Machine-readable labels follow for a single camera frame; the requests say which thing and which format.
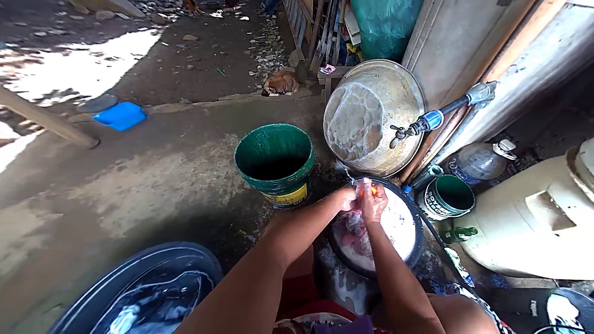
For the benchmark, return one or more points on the faucet with blue-grey pipe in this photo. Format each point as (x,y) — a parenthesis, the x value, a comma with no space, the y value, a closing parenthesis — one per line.
(434,119)

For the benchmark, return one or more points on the person's right fingers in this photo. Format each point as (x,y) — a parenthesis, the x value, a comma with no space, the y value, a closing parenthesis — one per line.
(366,187)

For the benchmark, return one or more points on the large cream plastic barrel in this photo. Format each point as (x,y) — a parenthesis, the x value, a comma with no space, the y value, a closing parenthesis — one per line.
(510,222)

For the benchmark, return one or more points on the blue plastic container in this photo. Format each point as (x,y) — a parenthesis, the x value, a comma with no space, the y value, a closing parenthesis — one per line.
(121,116)

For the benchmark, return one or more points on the pink packet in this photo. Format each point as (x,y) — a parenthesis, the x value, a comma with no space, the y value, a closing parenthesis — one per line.
(328,69)

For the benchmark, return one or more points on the grey plastic pipe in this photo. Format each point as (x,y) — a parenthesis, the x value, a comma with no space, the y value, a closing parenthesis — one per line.
(428,175)

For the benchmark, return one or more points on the stack of wooden slats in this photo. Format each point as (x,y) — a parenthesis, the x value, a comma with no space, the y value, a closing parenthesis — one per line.
(320,37)

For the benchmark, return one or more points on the person's left forearm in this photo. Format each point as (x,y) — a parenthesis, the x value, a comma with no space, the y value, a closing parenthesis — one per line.
(287,243)

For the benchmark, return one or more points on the clear plastic water jug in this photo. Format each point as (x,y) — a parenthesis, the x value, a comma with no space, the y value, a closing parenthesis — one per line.
(479,162)

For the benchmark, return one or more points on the person's body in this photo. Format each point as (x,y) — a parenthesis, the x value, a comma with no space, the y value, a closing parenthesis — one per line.
(320,318)

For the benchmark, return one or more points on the green bucket with yellow label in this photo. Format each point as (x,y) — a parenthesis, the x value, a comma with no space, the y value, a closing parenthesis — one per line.
(274,169)

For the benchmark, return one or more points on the green plastic sack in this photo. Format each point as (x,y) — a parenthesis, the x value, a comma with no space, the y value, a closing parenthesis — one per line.
(387,28)

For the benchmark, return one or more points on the wooden pole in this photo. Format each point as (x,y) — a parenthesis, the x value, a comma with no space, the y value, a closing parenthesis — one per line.
(48,118)

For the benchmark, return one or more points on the wet pinkish cloth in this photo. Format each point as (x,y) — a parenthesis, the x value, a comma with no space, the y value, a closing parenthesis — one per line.
(356,235)

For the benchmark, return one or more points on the brown wooden post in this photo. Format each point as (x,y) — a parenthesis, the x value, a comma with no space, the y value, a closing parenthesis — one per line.
(503,65)

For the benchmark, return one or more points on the small wooden bench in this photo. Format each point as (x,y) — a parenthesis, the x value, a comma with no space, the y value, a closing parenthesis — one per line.
(335,73)

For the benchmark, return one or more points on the small green bucket, white print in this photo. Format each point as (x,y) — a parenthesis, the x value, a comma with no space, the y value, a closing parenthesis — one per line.
(438,199)

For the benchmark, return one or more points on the round black basin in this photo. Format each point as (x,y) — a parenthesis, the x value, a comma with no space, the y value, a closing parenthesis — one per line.
(416,246)

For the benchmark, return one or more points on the person's right forearm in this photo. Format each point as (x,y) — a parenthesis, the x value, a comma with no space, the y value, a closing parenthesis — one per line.
(399,280)

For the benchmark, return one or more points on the black bucket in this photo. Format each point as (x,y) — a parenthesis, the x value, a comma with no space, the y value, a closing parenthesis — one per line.
(524,306)

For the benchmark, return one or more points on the brown dog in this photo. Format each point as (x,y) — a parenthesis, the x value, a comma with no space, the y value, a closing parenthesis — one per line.
(281,84)

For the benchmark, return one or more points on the white green packet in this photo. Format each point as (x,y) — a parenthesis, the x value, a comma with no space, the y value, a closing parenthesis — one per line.
(458,265)

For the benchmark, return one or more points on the green glass bottle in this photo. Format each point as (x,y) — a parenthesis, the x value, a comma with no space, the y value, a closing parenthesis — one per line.
(457,235)

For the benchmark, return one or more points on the large dark blue tub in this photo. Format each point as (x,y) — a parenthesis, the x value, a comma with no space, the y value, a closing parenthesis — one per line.
(90,301)

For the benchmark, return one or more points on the person's right hand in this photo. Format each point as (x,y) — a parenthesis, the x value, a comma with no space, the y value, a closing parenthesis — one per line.
(375,204)

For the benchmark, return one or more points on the person's left hand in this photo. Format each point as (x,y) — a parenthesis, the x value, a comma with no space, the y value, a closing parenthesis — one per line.
(348,199)

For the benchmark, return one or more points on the large dented metal basin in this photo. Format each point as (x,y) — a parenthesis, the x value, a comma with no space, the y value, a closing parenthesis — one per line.
(366,120)

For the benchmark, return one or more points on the person's left fingers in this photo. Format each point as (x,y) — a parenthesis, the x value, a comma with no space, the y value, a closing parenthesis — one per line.
(358,194)

